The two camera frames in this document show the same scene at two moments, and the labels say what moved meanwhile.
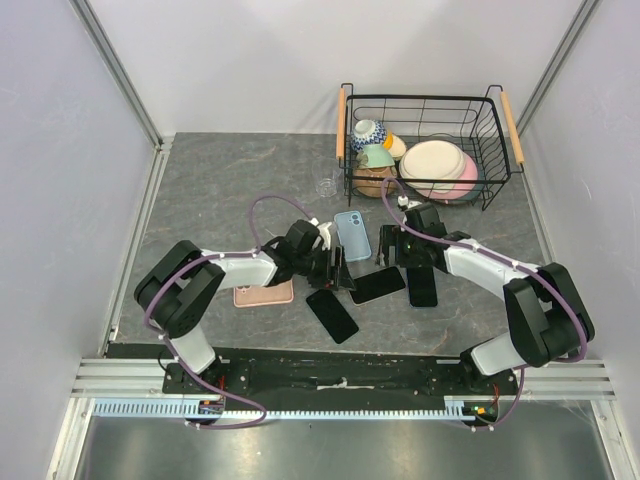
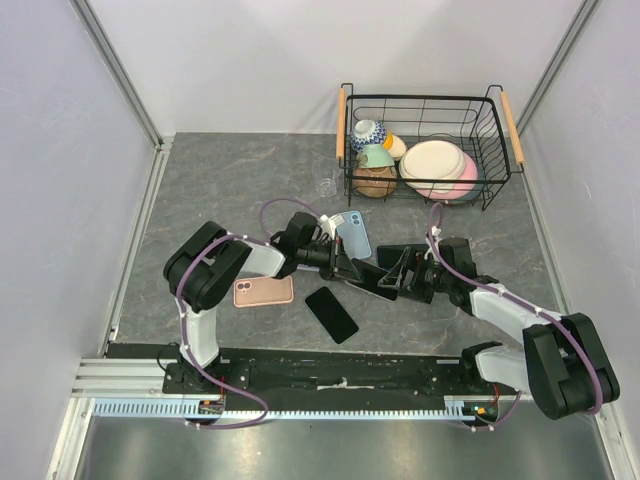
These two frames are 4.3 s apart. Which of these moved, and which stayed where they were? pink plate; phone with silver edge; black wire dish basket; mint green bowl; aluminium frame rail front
Moved: phone with silver edge
Stayed: pink plate; aluminium frame rail front; black wire dish basket; mint green bowl
